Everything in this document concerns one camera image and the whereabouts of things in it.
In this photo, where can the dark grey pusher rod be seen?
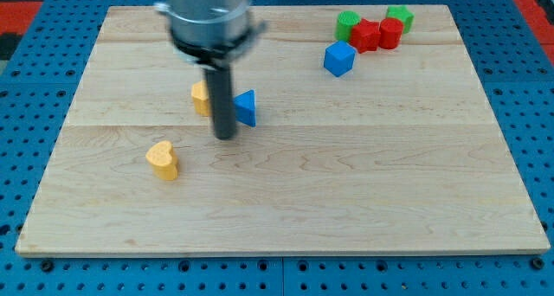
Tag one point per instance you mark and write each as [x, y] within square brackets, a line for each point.
[220, 88]

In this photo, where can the green pentagon block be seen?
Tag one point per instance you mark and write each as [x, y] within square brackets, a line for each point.
[403, 14]

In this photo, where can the yellow heart block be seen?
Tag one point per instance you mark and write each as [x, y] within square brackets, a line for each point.
[163, 160]

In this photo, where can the yellow block behind rod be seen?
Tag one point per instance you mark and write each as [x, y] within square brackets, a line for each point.
[200, 98]

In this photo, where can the blue cube block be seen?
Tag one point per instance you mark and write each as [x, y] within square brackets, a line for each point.
[339, 58]

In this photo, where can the red cylinder block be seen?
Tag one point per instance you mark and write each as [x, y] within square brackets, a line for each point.
[391, 30]

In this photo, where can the blue triangle block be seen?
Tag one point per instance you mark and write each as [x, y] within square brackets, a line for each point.
[245, 110]

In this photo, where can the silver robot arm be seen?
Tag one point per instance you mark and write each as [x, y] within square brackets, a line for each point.
[212, 34]

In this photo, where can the wooden board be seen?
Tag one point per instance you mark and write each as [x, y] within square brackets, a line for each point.
[401, 156]

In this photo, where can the green cylinder block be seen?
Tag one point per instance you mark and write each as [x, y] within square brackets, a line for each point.
[346, 21]

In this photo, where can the red star block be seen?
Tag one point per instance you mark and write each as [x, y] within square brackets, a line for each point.
[365, 36]

